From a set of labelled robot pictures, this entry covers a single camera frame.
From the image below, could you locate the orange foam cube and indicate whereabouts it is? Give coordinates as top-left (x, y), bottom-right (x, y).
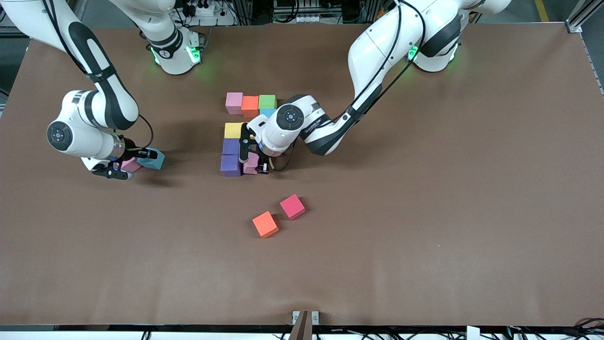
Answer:
top-left (241, 95), bottom-right (260, 119)
top-left (252, 211), bottom-right (279, 239)

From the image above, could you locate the crimson foam cube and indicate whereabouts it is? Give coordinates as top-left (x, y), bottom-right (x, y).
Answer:
top-left (279, 194), bottom-right (306, 221)

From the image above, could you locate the white power strip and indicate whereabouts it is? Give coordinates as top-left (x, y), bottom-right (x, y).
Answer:
top-left (282, 14), bottom-right (327, 24)
top-left (182, 1), bottom-right (218, 17)

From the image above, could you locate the table cover sheet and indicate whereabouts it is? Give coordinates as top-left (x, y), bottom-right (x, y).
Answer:
top-left (0, 23), bottom-right (604, 327)

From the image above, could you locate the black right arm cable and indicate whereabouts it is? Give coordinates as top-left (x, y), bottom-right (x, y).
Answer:
top-left (42, 0), bottom-right (154, 152)

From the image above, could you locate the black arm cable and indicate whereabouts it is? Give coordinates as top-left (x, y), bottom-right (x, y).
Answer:
top-left (42, 0), bottom-right (154, 152)
top-left (271, 0), bottom-right (428, 171)

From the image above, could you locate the aluminium frame profile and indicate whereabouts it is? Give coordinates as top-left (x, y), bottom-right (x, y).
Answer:
top-left (0, 0), bottom-right (71, 39)
top-left (565, 0), bottom-right (604, 34)

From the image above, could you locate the aluminium frame post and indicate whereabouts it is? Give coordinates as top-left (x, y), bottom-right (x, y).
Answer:
top-left (288, 310), bottom-right (314, 340)

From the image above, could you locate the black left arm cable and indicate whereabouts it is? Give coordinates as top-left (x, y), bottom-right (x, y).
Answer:
top-left (271, 0), bottom-right (428, 171)

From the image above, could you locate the black floor cable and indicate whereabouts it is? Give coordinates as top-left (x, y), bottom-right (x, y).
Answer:
top-left (562, 317), bottom-right (604, 338)

